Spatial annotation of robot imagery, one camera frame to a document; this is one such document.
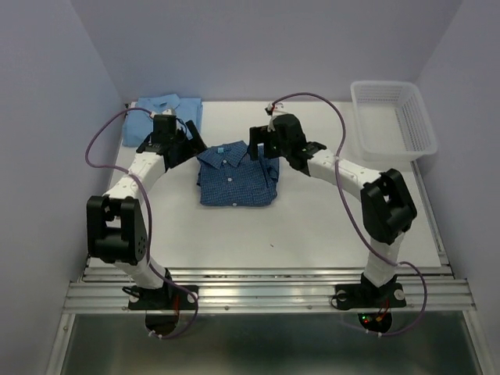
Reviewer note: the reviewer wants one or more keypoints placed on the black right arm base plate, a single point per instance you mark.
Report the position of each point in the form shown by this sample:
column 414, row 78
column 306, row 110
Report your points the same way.
column 366, row 296

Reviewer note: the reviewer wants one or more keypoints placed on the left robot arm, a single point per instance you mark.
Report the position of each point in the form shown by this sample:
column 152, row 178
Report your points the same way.
column 119, row 222

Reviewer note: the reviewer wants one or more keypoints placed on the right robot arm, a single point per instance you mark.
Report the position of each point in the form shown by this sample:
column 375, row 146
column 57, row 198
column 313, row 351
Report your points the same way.
column 388, row 209

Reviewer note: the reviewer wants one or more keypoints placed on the aluminium front rail frame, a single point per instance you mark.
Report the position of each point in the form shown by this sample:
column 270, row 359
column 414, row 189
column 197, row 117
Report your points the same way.
column 230, row 290

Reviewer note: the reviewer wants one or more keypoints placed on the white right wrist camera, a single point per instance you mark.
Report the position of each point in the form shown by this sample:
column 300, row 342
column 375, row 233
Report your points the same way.
column 273, row 110

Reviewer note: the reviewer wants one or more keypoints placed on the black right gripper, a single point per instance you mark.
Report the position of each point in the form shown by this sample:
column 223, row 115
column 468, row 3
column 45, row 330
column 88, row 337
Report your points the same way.
column 258, row 134

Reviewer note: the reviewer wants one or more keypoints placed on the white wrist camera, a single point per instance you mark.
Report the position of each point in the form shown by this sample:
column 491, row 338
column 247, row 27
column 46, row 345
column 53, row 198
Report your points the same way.
column 273, row 110
column 168, row 112

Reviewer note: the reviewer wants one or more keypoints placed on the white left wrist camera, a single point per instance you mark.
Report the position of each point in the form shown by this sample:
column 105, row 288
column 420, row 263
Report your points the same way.
column 168, row 112

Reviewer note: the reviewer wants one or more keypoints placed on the blue plaid long sleeve shirt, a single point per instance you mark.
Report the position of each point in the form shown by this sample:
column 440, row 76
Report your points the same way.
column 228, row 177

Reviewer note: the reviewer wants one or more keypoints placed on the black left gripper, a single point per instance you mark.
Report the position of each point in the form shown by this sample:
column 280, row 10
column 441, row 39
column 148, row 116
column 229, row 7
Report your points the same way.
column 197, row 148

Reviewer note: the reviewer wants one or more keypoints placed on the white plastic basket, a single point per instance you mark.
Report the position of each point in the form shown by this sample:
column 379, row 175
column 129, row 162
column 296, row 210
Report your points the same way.
column 392, row 123

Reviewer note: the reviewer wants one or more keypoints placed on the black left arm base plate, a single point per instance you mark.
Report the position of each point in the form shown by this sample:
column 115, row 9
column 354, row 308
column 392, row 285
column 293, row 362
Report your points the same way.
column 165, row 298

